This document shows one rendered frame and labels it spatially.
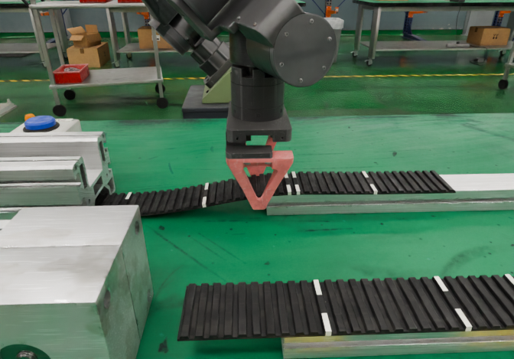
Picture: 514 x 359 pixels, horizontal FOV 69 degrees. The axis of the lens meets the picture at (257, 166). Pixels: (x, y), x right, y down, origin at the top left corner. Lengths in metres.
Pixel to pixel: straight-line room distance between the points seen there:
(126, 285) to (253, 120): 0.20
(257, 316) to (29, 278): 0.15
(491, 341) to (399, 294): 0.07
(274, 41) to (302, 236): 0.22
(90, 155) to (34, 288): 0.26
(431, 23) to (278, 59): 8.63
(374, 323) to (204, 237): 0.20
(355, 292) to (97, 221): 0.20
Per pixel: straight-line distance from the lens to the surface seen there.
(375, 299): 0.32
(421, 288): 0.34
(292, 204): 0.46
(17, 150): 0.53
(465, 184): 0.52
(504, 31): 6.33
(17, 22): 8.97
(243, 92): 0.38
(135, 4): 3.32
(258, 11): 0.32
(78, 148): 0.50
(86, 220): 0.31
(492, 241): 0.48
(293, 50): 0.31
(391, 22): 8.56
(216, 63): 0.88
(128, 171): 0.58
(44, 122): 0.61
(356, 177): 0.48
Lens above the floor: 1.03
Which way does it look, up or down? 27 degrees down
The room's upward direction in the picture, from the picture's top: straight up
